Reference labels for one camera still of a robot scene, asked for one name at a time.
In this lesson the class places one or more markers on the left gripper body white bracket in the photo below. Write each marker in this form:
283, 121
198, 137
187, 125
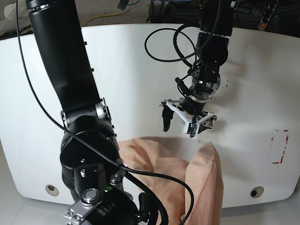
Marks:
191, 109

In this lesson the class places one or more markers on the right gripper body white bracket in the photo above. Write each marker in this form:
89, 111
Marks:
149, 211

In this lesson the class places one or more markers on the peach pink T-shirt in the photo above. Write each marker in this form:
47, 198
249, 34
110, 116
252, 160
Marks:
202, 174

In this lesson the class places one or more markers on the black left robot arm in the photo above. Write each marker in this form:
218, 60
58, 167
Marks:
211, 52

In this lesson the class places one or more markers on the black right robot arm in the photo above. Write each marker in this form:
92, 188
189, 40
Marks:
103, 191

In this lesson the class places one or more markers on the red tape rectangle marking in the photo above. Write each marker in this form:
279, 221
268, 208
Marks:
278, 146

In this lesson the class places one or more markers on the right table grommet hole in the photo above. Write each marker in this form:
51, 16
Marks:
257, 192

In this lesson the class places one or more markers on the table grommet hole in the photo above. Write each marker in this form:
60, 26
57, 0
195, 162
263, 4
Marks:
52, 190
257, 192

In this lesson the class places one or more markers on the left table grommet hole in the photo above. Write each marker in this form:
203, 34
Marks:
52, 190

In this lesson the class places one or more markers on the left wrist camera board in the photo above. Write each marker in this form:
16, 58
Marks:
192, 129

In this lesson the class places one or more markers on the black power strip red switch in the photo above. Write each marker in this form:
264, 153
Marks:
266, 16

